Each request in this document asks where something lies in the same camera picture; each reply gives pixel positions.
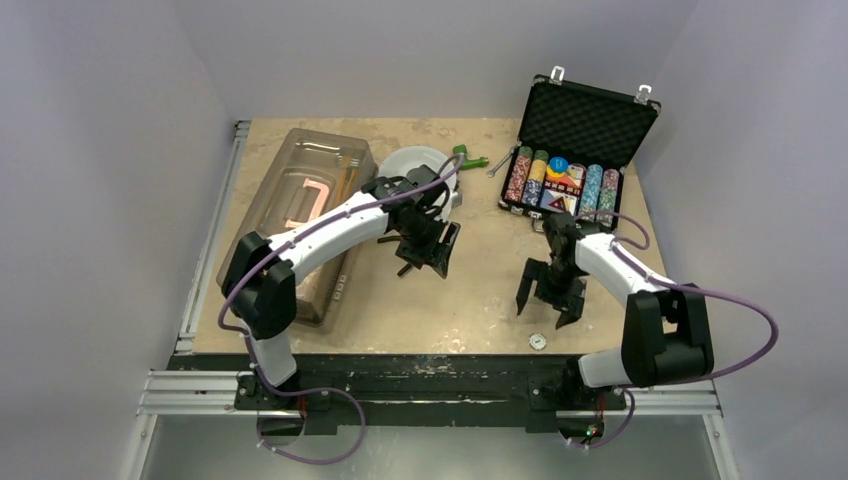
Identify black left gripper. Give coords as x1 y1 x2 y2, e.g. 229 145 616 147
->
396 211 458 278

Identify white poker chip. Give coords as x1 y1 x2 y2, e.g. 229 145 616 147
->
528 333 547 351

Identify yellow dealer button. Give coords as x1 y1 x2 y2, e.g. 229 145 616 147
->
545 169 575 187

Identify clear round disc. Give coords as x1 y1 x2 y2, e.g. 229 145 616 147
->
566 163 586 188

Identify blue poker button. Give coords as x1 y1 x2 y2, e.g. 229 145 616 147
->
547 156 569 176

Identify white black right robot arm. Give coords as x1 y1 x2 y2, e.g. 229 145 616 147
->
516 213 714 407

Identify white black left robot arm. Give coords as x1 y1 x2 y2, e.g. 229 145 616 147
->
221 165 460 409

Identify black poker set case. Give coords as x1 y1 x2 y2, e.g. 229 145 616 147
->
498 66 662 227

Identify silver wrench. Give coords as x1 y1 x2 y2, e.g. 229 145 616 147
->
486 145 519 178

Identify orange black pliers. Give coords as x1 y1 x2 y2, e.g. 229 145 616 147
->
377 235 415 278

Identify red poker chip row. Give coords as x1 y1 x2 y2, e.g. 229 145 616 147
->
504 146 533 202

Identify yellow blue chip row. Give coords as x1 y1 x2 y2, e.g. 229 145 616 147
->
521 150 550 206

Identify grey filament spool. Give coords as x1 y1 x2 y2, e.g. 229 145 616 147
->
377 146 458 221

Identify light blue chip row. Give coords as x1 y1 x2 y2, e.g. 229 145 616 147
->
578 164 603 221

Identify clear brown plastic storage box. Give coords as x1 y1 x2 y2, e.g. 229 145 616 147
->
216 128 377 328

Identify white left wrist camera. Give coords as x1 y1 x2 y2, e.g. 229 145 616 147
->
449 190 463 209

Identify green hose fitting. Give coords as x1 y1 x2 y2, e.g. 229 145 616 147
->
452 144 489 170

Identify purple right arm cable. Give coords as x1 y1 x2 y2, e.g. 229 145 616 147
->
574 210 780 387

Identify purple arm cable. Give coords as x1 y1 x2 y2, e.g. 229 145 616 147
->
217 152 466 392
574 210 780 387

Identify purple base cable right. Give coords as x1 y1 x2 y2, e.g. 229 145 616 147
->
566 387 637 452

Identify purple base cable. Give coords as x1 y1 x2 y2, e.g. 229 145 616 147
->
256 386 369 466
566 387 637 452

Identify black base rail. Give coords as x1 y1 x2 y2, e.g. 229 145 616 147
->
167 354 626 436

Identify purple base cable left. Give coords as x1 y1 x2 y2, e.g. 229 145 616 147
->
256 386 369 466

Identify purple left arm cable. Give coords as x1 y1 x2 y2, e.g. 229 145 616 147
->
217 152 466 392

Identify aluminium frame rail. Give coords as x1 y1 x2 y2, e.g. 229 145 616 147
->
137 370 740 479

